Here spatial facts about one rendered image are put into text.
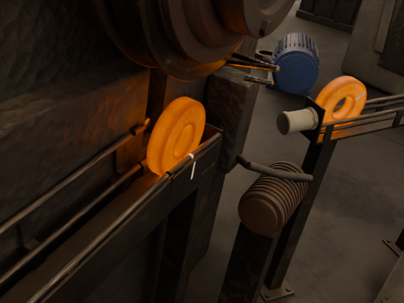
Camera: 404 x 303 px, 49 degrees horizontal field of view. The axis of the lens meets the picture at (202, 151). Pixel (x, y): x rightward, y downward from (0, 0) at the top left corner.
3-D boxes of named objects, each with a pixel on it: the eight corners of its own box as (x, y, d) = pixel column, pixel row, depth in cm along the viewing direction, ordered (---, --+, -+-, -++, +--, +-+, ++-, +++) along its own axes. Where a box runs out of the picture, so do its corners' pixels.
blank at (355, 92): (317, 137, 125) (325, 143, 123) (306, 98, 114) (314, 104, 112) (361, 105, 126) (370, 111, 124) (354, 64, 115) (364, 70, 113)
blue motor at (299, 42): (263, 95, 289) (277, 44, 271) (267, 65, 337) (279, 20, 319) (310, 106, 288) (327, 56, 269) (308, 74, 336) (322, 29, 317)
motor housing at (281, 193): (203, 321, 139) (240, 186, 110) (234, 278, 156) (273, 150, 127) (240, 344, 134) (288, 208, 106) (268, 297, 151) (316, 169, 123)
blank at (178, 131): (147, 118, 76) (163, 126, 74) (195, 83, 87) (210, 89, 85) (144, 186, 85) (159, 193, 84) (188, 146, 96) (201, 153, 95)
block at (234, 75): (189, 159, 112) (205, 70, 99) (205, 146, 118) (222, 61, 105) (226, 177, 108) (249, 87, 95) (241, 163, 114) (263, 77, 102)
